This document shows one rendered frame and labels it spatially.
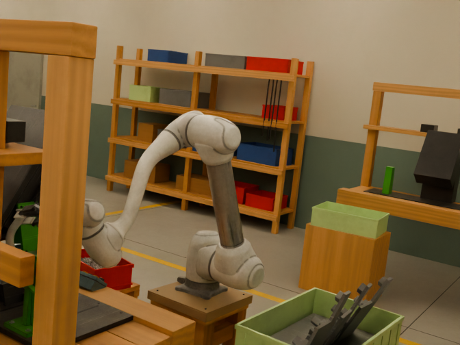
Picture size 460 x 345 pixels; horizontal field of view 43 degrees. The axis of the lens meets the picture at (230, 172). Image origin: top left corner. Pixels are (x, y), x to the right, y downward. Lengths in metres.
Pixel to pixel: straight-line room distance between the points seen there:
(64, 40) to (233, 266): 1.20
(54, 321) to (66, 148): 0.50
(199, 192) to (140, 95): 1.70
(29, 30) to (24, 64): 9.72
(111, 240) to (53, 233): 0.47
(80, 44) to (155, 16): 7.72
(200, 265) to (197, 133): 0.64
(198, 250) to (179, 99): 5.78
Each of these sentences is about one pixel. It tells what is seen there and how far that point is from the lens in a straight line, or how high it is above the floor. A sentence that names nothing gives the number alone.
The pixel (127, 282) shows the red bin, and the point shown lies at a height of 0.83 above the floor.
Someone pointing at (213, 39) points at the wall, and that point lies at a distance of 8.63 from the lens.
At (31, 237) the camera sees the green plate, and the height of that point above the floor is 1.14.
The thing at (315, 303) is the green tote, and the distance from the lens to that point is 2.70.
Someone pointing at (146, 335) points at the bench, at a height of 0.88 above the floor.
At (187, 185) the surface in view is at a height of 0.36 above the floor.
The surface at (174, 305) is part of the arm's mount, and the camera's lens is 2.55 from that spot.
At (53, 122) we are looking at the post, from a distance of 1.68.
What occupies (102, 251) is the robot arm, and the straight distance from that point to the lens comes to 2.15.
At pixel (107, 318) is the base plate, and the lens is 2.32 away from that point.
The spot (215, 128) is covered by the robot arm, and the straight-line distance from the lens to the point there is 2.17.
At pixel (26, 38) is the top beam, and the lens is 1.78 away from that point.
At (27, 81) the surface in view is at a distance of 11.40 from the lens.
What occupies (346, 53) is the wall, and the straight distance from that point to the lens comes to 7.61.
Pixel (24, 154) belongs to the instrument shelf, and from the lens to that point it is 1.95.
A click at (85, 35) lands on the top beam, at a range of 1.67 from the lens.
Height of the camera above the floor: 1.82
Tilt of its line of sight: 9 degrees down
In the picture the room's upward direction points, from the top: 6 degrees clockwise
